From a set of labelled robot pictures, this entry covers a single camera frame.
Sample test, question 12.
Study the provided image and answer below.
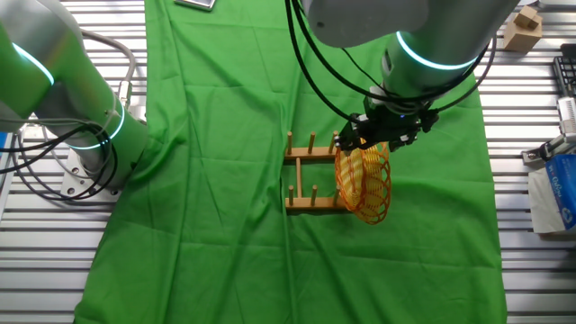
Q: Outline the silver digital kitchen scale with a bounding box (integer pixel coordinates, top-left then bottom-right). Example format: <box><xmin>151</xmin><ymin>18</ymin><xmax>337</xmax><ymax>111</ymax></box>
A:
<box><xmin>174</xmin><ymin>0</ymin><xmax>217</xmax><ymax>11</ymax></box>

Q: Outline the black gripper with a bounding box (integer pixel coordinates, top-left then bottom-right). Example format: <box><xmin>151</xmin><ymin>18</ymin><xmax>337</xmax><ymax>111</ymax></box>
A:
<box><xmin>335</xmin><ymin>105</ymin><xmax>424</xmax><ymax>153</ymax></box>

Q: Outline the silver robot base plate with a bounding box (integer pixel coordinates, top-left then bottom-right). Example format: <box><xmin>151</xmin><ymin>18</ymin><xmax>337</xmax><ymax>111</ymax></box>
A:
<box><xmin>59</xmin><ymin>148</ymin><xmax>122</xmax><ymax>203</ymax></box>

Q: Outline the silver tripod camera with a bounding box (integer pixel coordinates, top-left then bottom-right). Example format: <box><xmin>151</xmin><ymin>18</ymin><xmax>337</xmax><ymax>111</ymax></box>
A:
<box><xmin>556</xmin><ymin>96</ymin><xmax>576</xmax><ymax>136</ymax></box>

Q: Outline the wooden dish rack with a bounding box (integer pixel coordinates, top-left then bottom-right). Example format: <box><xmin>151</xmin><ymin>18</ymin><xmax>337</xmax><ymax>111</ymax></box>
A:
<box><xmin>283</xmin><ymin>130</ymin><xmax>356</xmax><ymax>212</ymax></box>

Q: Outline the black base cable loop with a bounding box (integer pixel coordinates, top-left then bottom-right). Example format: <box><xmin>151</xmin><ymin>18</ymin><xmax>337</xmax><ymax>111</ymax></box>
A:
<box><xmin>0</xmin><ymin>119</ymin><xmax>121</xmax><ymax>199</ymax></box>

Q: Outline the blue white tissue box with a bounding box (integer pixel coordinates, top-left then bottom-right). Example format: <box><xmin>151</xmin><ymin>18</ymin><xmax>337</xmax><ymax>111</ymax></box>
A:
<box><xmin>526</xmin><ymin>166</ymin><xmax>568</xmax><ymax>235</ymax></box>

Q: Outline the green cloth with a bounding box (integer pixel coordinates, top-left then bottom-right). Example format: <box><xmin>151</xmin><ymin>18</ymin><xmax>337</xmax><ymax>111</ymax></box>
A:
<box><xmin>73</xmin><ymin>0</ymin><xmax>509</xmax><ymax>324</ymax></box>

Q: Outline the aluminium camera bracket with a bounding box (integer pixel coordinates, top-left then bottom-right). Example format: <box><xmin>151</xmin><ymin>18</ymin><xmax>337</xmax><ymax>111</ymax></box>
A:
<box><xmin>521</xmin><ymin>133</ymin><xmax>569</xmax><ymax>166</ymax></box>

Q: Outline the wooden block puzzle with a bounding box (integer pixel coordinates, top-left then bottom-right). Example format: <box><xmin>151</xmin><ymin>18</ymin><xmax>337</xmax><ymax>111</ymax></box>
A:
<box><xmin>502</xmin><ymin>4</ymin><xmax>544</xmax><ymax>53</ymax></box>

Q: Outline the orange wire basket dish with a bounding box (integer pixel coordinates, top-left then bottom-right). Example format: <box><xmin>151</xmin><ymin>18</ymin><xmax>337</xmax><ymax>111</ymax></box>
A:
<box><xmin>334</xmin><ymin>141</ymin><xmax>392</xmax><ymax>225</ymax></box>

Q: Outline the grey conduit cable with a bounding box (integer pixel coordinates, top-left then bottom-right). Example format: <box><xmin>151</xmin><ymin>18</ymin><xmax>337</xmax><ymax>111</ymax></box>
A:
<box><xmin>76</xmin><ymin>27</ymin><xmax>138</xmax><ymax>112</ymax></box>

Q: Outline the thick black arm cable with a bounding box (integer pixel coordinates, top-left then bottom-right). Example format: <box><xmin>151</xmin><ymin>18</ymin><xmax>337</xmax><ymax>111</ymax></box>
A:
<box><xmin>291</xmin><ymin>0</ymin><xmax>499</xmax><ymax>113</ymax></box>
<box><xmin>283</xmin><ymin>0</ymin><xmax>359</xmax><ymax>123</ymax></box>

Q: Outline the blue tissue pack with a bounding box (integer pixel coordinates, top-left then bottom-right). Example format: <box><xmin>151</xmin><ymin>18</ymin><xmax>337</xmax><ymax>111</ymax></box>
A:
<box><xmin>544</xmin><ymin>154</ymin><xmax>576</xmax><ymax>231</ymax></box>

